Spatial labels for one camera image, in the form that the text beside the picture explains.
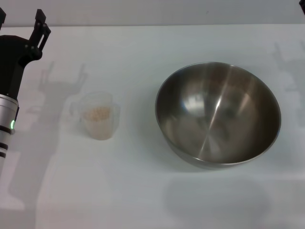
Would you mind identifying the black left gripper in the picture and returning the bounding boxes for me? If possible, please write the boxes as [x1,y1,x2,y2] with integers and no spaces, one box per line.
[0,7,52,101]

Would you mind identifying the clear plastic measuring cup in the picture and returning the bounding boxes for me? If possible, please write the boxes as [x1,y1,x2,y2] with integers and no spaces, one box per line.
[69,91,121,142]

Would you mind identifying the white rice grains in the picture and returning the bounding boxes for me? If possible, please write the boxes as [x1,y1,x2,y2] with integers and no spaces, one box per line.
[82,106,112,139]

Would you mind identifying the stainless steel mixing bowl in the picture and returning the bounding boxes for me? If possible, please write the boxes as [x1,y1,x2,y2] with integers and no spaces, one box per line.
[154,61,282,170]

